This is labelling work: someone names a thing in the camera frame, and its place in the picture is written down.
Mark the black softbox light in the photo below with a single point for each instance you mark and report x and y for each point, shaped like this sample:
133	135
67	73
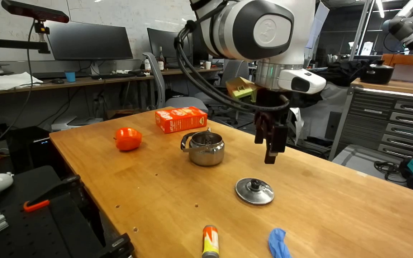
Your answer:
319	23

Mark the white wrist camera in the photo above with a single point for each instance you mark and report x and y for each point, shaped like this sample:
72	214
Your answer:
305	82

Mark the orange tomato toy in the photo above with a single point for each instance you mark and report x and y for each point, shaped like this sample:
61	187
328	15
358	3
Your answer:
128	139

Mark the white papers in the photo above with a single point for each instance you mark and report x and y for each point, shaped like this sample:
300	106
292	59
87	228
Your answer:
8	81

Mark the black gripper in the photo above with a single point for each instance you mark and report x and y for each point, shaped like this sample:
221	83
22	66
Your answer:
272	105

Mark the grey drawer cabinet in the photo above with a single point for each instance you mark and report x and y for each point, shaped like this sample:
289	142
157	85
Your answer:
388	122

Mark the large dark monitor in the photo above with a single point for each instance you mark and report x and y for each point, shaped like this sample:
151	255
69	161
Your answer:
90	42

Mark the orange yellow tube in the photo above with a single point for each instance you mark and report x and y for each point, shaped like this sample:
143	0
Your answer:
211	241

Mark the black computer tower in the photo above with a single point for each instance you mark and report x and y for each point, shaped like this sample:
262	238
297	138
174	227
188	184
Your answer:
28	148

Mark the black bowl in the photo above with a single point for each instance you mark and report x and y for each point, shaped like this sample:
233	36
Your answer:
378	73

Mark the black desk monitor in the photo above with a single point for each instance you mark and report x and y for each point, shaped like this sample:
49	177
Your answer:
161	40

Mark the yellow green wrist mount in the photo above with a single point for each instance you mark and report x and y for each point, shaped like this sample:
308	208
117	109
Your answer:
242	88

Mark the silver kettle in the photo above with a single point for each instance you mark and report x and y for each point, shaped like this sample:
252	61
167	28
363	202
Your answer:
207	151

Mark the blue cup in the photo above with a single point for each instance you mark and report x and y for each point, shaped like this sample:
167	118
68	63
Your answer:
71	76

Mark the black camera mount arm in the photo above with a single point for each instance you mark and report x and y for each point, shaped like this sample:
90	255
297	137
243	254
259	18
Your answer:
11	45

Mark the grey mesh office chair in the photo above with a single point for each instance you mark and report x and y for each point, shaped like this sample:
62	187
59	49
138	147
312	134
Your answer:
186	102

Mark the grey background robot arm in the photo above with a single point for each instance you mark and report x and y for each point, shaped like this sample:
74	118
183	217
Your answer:
405	29

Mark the orange cracker box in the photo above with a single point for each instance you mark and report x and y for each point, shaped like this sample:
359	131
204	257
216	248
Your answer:
180	119

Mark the white mug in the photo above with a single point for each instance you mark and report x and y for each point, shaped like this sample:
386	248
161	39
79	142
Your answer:
209	65

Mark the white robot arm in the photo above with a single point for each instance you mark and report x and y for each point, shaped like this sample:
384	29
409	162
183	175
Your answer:
254	29

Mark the blue cloth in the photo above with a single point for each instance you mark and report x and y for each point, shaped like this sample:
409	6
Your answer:
279	244

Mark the silver kettle lid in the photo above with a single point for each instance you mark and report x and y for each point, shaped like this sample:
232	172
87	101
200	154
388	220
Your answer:
254	191

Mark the black camera bar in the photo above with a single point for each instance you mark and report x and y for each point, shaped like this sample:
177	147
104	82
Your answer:
35	10

